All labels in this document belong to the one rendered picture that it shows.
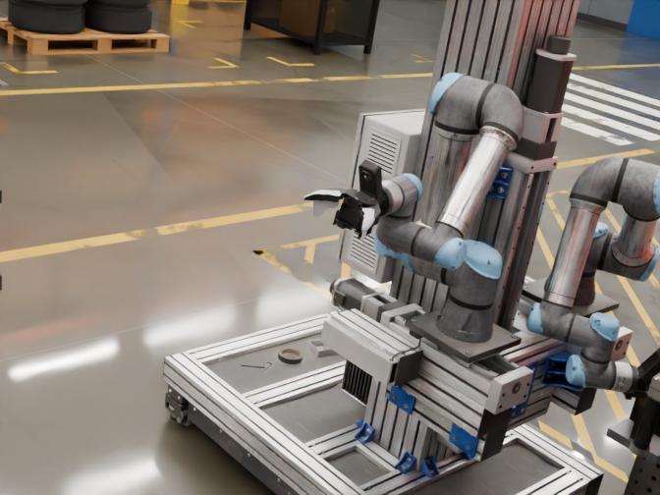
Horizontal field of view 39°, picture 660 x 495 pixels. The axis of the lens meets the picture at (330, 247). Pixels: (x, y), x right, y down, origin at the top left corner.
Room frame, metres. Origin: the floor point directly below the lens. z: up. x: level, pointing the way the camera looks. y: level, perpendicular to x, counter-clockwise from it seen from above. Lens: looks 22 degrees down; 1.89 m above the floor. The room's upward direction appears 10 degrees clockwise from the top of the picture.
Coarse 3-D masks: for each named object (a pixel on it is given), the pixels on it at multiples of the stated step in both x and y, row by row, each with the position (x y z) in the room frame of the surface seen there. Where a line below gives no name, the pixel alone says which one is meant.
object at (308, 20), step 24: (264, 0) 10.58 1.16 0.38; (288, 0) 10.32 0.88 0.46; (312, 0) 10.06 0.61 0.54; (336, 0) 10.07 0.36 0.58; (360, 0) 10.34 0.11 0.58; (264, 24) 10.54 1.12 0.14; (288, 24) 10.28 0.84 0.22; (312, 24) 10.03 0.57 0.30; (336, 24) 10.11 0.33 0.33; (360, 24) 10.38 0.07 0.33
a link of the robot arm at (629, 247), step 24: (624, 168) 2.26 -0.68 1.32; (648, 168) 2.25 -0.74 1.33; (624, 192) 2.24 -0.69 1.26; (648, 192) 2.22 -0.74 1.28; (624, 216) 2.39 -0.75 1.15; (648, 216) 2.26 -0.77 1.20; (624, 240) 2.43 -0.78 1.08; (648, 240) 2.40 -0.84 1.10; (624, 264) 2.48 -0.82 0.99; (648, 264) 2.49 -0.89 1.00
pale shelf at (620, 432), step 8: (616, 424) 2.53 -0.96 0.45; (624, 424) 2.54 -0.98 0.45; (632, 424) 2.55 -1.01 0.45; (608, 432) 2.50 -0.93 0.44; (616, 432) 2.49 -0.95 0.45; (624, 432) 2.49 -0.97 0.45; (616, 440) 2.48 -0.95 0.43; (624, 440) 2.46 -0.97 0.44; (656, 440) 2.48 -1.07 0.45; (656, 448) 2.43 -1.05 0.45; (648, 456) 2.41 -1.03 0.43; (656, 456) 2.39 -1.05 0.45
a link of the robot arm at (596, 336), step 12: (600, 312) 2.17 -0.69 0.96; (576, 324) 2.14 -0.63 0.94; (588, 324) 2.14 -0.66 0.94; (600, 324) 2.11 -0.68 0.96; (612, 324) 2.11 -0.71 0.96; (576, 336) 2.12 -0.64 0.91; (588, 336) 2.12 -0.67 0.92; (600, 336) 2.11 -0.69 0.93; (612, 336) 2.11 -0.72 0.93; (588, 348) 2.12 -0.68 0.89; (600, 348) 2.10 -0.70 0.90; (612, 348) 2.11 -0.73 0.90; (588, 360) 2.11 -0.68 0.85; (600, 360) 2.10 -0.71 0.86
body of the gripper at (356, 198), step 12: (348, 192) 1.92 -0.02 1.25; (360, 192) 1.94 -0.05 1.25; (384, 192) 1.98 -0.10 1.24; (348, 204) 1.91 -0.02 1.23; (360, 204) 1.89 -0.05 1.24; (372, 204) 1.90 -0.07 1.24; (384, 204) 1.98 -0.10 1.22; (336, 216) 1.92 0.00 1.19; (348, 216) 1.91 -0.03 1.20; (348, 228) 1.91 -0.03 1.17
